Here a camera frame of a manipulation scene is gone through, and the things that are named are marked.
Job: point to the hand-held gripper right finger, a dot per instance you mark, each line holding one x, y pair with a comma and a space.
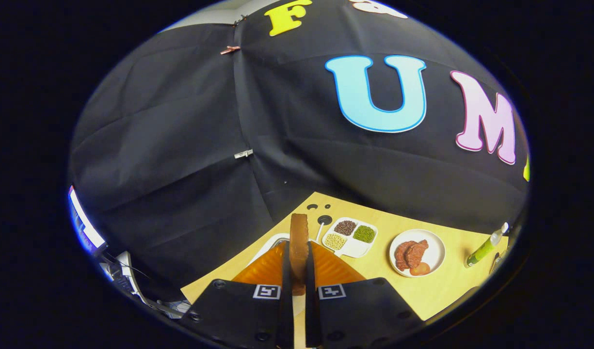
310, 281

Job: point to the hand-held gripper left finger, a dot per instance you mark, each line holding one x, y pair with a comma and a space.
286, 276

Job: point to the bread slice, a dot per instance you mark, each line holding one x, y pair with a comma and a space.
299, 242

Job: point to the white toaster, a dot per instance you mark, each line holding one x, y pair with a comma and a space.
272, 241

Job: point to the pile of yellow beans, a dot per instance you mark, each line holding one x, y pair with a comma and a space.
335, 241

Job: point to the white divided dish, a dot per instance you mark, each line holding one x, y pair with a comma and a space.
355, 248

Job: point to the pile of dark beans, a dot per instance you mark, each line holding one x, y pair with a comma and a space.
345, 228

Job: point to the pile of green beans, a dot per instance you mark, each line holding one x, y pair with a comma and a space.
364, 234

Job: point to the brown meat slice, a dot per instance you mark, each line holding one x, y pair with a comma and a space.
401, 257
418, 252

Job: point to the orange tomato slice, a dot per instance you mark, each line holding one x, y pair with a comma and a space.
420, 269

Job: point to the round white plate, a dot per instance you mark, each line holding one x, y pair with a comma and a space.
435, 249

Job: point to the white clip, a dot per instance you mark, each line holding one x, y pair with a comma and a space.
243, 153

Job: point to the white stand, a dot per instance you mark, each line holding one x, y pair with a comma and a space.
132, 276

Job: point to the black backdrop cloth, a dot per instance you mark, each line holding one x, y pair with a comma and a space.
180, 145

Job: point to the green label bottle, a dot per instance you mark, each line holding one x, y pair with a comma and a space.
481, 251

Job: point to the computer monitor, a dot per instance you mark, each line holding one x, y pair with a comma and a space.
86, 223

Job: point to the pink clip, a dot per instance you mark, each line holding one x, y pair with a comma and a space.
230, 49

